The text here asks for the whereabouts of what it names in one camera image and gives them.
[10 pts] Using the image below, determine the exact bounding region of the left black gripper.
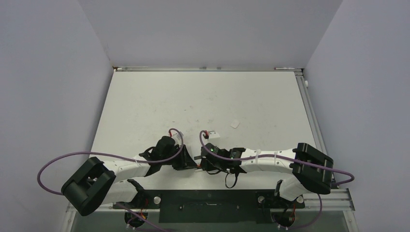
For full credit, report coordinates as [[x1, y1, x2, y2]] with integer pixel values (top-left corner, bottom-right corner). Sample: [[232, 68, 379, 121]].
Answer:
[[161, 145, 196, 170]]

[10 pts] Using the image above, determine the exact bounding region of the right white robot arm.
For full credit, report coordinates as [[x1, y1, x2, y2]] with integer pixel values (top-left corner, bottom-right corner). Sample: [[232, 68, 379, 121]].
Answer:
[[200, 143, 334, 207]]

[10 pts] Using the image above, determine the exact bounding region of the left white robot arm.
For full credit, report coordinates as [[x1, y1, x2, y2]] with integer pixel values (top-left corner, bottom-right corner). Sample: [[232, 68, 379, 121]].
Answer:
[[61, 135, 198, 216]]

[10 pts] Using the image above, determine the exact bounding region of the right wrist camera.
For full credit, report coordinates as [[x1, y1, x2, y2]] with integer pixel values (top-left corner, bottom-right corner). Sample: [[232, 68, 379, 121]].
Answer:
[[203, 130, 220, 140]]

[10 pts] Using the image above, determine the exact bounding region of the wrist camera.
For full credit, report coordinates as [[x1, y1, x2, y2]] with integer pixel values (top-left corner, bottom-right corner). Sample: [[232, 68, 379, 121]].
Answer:
[[203, 130, 220, 140], [169, 130, 183, 142]]

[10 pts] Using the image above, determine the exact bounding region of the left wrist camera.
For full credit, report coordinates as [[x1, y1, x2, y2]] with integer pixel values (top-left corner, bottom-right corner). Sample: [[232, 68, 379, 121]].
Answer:
[[169, 130, 183, 142]]

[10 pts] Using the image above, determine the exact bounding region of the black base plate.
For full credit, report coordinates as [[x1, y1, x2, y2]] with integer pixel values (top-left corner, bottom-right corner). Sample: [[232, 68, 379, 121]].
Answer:
[[123, 189, 305, 224]]

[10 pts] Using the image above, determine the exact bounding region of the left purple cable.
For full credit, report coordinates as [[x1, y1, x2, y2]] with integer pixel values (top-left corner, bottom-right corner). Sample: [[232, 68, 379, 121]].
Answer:
[[37, 128, 185, 232]]

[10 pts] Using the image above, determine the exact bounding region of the purple cable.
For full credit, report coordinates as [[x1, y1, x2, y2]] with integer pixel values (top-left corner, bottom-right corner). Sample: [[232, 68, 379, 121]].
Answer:
[[37, 128, 185, 232], [199, 130, 355, 231]]

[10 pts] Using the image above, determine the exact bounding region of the aluminium rail back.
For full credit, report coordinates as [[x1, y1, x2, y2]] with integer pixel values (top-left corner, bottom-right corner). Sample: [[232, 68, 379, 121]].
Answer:
[[113, 66, 303, 73]]

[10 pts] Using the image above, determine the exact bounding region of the aluminium rail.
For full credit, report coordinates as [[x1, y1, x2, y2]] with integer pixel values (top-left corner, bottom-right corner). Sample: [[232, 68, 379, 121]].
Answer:
[[67, 188, 355, 213], [294, 72, 328, 155], [113, 66, 303, 73]]

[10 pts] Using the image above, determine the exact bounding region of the aluminium rail right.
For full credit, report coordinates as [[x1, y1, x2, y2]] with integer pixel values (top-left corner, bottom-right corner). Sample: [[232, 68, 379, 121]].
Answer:
[[294, 72, 328, 155]]

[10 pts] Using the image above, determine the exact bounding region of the aluminium rail front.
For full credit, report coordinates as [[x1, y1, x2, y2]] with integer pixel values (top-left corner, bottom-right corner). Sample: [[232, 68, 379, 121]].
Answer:
[[67, 188, 355, 213]]

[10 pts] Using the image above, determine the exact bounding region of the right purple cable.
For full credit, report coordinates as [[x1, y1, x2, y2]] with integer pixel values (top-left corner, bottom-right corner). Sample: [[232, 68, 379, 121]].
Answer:
[[199, 130, 355, 231]]

